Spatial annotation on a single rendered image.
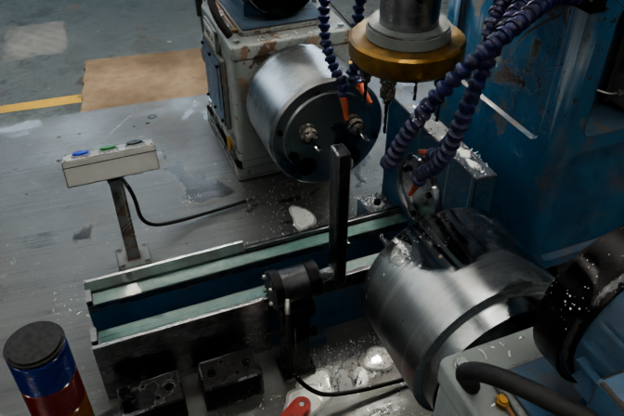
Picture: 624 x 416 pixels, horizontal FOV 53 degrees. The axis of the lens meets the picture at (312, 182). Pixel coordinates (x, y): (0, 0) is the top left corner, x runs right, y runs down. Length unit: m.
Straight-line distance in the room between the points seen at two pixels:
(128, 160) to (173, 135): 0.56
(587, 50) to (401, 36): 0.26
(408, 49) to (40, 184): 1.05
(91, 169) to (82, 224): 0.32
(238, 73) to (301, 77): 0.21
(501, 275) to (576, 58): 0.34
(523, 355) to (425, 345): 0.13
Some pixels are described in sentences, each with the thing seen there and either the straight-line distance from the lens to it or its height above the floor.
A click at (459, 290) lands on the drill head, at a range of 0.81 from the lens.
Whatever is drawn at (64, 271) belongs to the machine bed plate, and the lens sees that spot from 1.41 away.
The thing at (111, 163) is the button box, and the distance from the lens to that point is 1.22.
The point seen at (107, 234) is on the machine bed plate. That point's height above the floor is 0.80.
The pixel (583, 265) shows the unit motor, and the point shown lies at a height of 1.34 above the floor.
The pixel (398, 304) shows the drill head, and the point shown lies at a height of 1.10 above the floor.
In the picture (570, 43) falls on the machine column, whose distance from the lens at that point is 0.98.
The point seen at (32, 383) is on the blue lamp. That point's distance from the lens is 0.72.
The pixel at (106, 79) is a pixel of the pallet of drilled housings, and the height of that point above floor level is 0.15.
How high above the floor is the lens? 1.73
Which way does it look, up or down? 37 degrees down
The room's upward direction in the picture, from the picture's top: straight up
